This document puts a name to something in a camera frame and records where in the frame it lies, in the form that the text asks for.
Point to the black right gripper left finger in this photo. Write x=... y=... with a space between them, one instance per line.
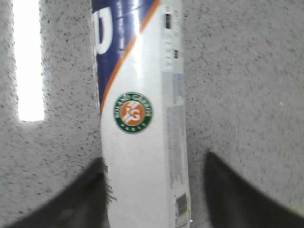
x=81 y=205

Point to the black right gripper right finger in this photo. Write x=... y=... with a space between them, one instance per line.
x=234 y=203

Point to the white Wilson tennis ball can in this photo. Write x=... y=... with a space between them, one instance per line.
x=138 y=49

